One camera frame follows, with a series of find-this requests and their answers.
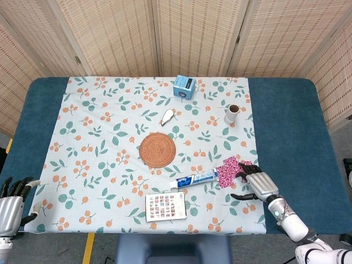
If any yellow floor tape strip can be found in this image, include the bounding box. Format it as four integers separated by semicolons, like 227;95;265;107
82;233;96;264

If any round woven rattan coaster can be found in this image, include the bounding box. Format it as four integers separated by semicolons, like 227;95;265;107
139;132;177;168

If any bamboo folding screen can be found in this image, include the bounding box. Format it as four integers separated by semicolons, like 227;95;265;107
0;0;352;138

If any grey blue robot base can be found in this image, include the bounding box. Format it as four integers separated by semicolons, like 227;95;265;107
115;233;232;264

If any teal table cover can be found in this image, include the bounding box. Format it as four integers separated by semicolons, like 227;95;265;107
0;76;343;236

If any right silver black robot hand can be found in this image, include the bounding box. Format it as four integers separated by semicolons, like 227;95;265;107
230;162;279;203

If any floral leaf print tablecloth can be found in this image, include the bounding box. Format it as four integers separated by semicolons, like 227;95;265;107
24;76;267;235

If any small white cup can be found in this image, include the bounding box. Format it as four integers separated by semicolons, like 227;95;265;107
223;104;241;125

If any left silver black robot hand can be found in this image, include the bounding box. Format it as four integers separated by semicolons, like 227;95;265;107
0;177;41;239

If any blue cardboard box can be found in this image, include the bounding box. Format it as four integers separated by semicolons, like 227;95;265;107
173;75;196;100

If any blue white toothpaste tube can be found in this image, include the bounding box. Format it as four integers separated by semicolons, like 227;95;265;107
168;168;220;190

